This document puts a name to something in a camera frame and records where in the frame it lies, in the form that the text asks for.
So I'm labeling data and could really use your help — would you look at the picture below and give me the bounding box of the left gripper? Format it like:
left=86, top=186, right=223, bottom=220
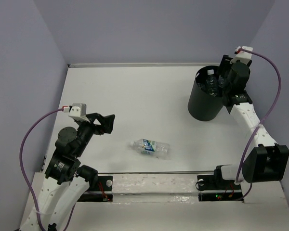
left=75, top=112, right=116, bottom=156

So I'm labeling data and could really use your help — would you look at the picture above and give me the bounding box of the pepsi label clear bottle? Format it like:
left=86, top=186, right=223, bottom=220
left=205, top=69, right=219, bottom=97

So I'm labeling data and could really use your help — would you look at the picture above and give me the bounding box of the blue label clear bottle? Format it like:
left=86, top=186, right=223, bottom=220
left=197, top=83, right=207, bottom=93

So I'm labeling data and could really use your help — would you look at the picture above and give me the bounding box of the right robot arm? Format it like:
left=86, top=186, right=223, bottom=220
left=212, top=47, right=289, bottom=189

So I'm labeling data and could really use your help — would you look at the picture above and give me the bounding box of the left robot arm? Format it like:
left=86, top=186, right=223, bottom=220
left=20, top=106, right=115, bottom=231

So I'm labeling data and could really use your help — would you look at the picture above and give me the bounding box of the black cylindrical bin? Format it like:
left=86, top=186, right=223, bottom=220
left=187, top=65, right=223, bottom=121

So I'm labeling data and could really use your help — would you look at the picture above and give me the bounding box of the green label clear bottle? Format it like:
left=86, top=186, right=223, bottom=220
left=130, top=139, right=170, bottom=159

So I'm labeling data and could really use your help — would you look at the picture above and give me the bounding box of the white foam strip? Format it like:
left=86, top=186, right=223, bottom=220
left=112, top=173, right=198, bottom=195

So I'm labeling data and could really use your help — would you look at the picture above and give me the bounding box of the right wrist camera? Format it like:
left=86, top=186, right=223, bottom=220
left=230, top=46, right=253, bottom=65

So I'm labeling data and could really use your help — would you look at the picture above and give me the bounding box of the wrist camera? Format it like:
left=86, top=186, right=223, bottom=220
left=68, top=103, right=89, bottom=122
left=230, top=46, right=253, bottom=65

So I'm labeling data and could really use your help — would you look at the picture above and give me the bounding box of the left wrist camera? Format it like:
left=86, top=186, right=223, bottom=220
left=68, top=103, right=89, bottom=122

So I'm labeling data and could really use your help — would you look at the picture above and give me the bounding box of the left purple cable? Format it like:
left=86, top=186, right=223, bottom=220
left=19, top=107, right=76, bottom=231

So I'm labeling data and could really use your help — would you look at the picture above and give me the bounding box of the purple cable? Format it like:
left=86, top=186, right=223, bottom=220
left=19, top=107, right=76, bottom=231
left=236, top=47, right=282, bottom=199

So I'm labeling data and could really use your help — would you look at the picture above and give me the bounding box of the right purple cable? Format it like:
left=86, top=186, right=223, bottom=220
left=236, top=47, right=282, bottom=199

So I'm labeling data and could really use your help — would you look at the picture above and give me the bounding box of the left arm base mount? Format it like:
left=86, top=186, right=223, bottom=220
left=78, top=175, right=113, bottom=203

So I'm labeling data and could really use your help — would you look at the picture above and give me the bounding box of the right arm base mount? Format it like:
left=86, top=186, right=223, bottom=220
left=195, top=175, right=243, bottom=202

